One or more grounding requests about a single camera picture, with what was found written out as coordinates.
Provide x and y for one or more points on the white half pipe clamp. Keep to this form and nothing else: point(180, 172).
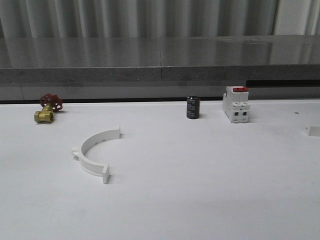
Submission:
point(93, 167)
point(311, 131)

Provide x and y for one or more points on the black cylindrical capacitor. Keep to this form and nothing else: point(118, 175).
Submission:
point(193, 107)

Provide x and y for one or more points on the grey stone counter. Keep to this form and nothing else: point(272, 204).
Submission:
point(117, 68)

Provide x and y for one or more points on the brass valve red handwheel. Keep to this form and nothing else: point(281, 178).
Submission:
point(51, 104)

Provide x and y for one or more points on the grey pleated curtain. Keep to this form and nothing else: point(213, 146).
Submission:
point(157, 18)

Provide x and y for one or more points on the white circuit breaker red switch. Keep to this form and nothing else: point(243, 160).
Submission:
point(235, 104)

